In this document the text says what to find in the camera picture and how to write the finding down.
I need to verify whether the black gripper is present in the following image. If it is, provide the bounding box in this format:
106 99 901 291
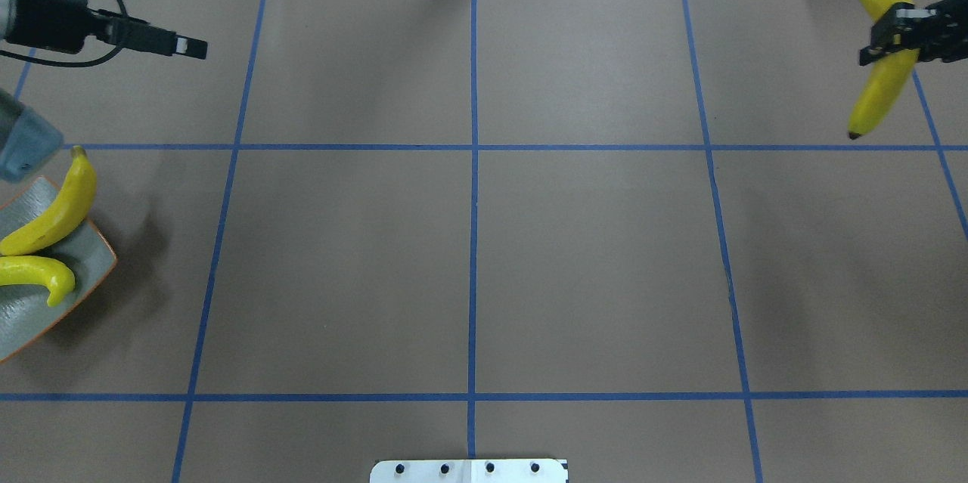
858 0 967 67

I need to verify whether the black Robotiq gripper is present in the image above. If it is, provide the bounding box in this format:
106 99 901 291
4 0 208 60

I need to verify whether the deep yellow banana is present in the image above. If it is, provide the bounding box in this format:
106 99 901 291
1 145 99 256

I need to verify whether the light yellow banana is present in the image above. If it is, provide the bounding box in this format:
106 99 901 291
1 255 76 307

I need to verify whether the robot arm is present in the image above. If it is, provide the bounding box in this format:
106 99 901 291
1 0 209 184

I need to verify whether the grey square plate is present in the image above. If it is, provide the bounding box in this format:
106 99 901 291
0 175 118 363

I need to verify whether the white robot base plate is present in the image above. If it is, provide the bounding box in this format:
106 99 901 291
369 458 570 482

